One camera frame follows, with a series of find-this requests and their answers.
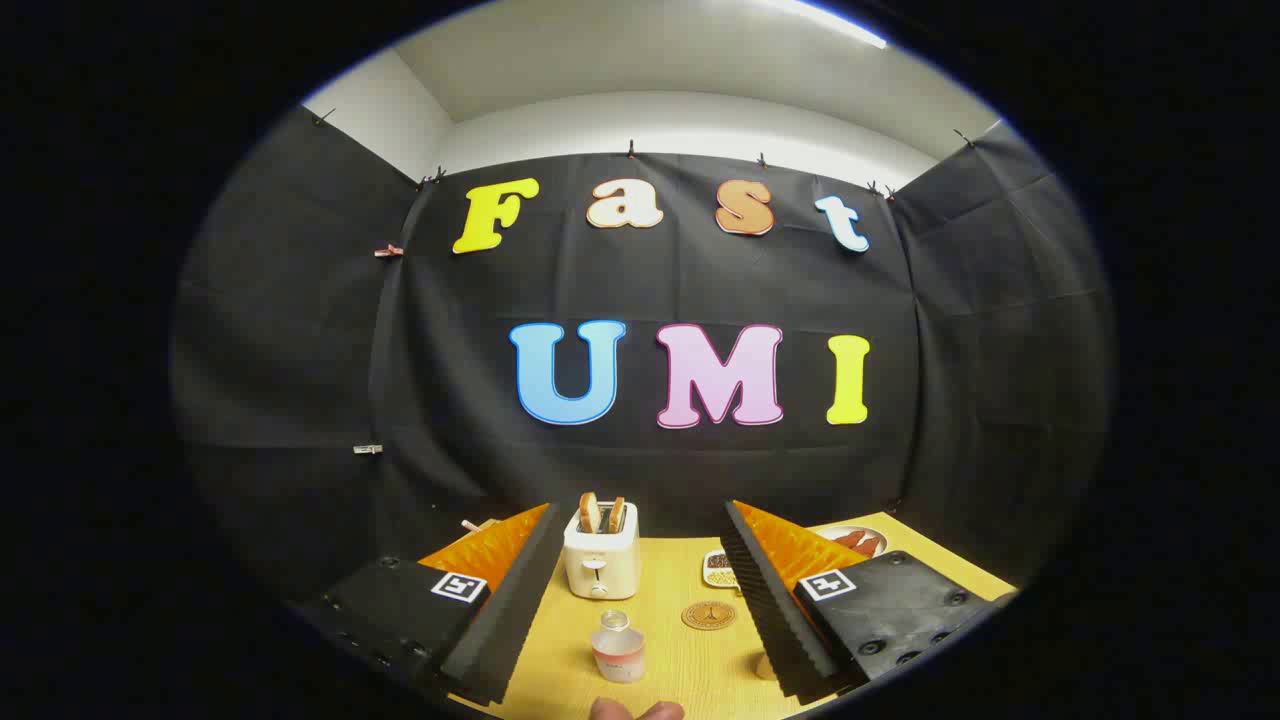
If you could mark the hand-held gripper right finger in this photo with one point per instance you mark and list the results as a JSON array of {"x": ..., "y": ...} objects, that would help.
[{"x": 775, "y": 610}]

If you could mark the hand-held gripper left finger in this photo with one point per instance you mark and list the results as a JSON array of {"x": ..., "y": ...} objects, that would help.
[{"x": 505, "y": 610}]

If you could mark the round brown coaster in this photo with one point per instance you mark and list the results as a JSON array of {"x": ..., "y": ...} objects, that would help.
[{"x": 709, "y": 615}]

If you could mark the clear juice bottle red label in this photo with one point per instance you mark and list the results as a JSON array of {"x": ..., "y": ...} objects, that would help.
[{"x": 618, "y": 655}]

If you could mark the white divided grain dish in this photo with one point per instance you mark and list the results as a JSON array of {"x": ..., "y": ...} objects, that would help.
[{"x": 716, "y": 570}]

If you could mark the white round plate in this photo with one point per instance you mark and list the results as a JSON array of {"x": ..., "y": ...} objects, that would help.
[{"x": 830, "y": 535}]

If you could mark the red meat piece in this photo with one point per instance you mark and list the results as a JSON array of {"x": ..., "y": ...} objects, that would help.
[
  {"x": 870, "y": 545},
  {"x": 850, "y": 540}
]

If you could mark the white toaster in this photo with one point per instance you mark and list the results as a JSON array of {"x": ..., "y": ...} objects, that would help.
[{"x": 600, "y": 560}]

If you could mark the wooden table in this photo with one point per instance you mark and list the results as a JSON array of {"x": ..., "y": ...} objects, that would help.
[{"x": 680, "y": 670}]

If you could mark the toasted bread slice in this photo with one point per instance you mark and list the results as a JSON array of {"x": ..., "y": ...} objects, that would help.
[
  {"x": 616, "y": 515},
  {"x": 589, "y": 512}
]

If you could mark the black backdrop cloth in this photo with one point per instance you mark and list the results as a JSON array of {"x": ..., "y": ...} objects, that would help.
[{"x": 700, "y": 280}]

